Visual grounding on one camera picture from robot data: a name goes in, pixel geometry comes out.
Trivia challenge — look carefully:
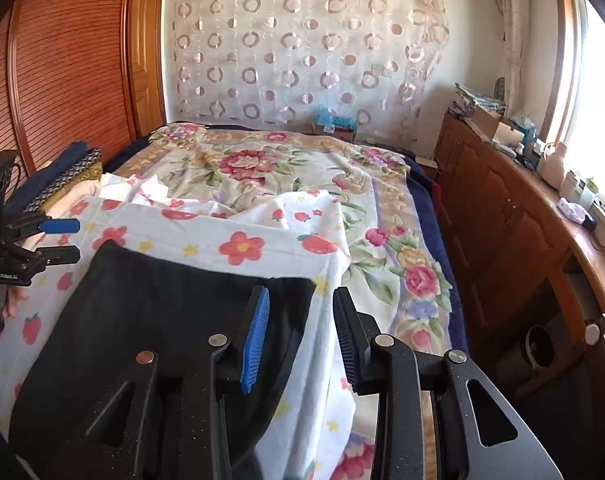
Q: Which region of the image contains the open cardboard box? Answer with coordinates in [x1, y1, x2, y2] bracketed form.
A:
[472, 106, 504, 141]

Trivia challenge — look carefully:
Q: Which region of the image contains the small cardboard box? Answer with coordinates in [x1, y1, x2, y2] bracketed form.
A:
[311, 121, 356, 144]

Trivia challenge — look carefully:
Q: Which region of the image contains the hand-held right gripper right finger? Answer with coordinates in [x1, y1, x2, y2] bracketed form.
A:
[332, 286, 565, 480]

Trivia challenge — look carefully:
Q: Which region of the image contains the light blue plastic bag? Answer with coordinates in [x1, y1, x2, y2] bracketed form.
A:
[315, 105, 356, 129]

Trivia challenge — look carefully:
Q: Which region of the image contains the white strawberry print towel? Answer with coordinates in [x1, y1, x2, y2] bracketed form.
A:
[0, 174, 358, 480]

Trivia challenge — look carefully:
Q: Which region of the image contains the cream window curtain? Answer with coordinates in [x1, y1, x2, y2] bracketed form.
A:
[497, 0, 531, 92]

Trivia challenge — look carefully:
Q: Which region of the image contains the navy blue cloth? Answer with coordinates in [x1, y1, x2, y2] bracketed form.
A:
[5, 141, 90, 216]

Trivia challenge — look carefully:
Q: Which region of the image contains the crumpled white tissue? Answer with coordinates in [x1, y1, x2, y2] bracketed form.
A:
[557, 197, 589, 224]

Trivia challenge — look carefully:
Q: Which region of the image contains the floral bedsheet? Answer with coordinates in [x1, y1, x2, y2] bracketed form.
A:
[117, 122, 455, 480]

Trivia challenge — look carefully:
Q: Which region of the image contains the bright window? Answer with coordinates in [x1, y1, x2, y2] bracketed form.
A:
[542, 0, 605, 221]

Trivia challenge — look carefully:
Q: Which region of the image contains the circle patterned sheer curtain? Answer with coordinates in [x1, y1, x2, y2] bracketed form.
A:
[165, 0, 450, 133]

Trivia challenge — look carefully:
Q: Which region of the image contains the person's left hand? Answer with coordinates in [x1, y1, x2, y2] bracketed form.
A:
[0, 285, 29, 320]

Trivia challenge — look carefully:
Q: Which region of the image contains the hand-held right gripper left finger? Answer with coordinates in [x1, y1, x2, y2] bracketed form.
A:
[47, 286, 270, 480]

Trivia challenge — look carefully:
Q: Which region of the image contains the black printed t-shirt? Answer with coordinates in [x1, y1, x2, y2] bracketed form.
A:
[10, 240, 317, 480]

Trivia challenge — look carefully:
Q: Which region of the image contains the wooden slatted wardrobe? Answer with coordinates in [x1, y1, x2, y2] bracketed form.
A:
[0, 0, 168, 186]

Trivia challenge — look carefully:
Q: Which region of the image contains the navy medallion patterned cloth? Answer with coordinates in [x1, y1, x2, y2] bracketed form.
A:
[20, 147, 104, 213]

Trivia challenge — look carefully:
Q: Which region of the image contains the wooden cabinet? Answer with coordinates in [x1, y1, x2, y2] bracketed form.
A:
[432, 112, 605, 466]

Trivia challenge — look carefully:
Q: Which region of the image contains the white jug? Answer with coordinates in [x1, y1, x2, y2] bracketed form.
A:
[541, 141, 571, 186]

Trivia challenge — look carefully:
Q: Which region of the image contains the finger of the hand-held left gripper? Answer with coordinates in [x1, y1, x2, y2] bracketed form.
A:
[12, 212, 82, 237]
[15, 245, 82, 267]

